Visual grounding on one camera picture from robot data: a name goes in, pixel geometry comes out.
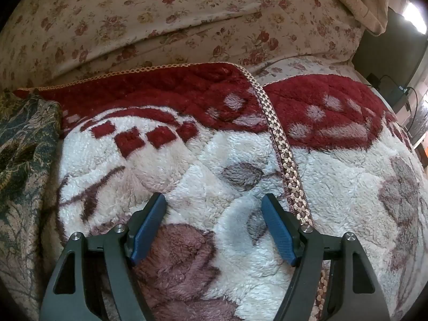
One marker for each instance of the red white fleece blanket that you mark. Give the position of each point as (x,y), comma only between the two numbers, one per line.
(200,160)

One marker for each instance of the beige cloth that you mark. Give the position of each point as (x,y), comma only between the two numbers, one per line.
(361,0)

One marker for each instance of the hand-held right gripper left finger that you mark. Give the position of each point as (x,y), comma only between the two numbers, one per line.
(148,232)

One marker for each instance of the beige floral pillow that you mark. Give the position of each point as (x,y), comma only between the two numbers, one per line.
(167,13)

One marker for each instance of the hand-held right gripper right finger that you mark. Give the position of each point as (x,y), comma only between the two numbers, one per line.
(277,232)

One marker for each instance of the brown paisley patterned cloth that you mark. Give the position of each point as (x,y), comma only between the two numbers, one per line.
(23,160)

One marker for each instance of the dark furniture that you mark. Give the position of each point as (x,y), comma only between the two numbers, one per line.
(391,60)

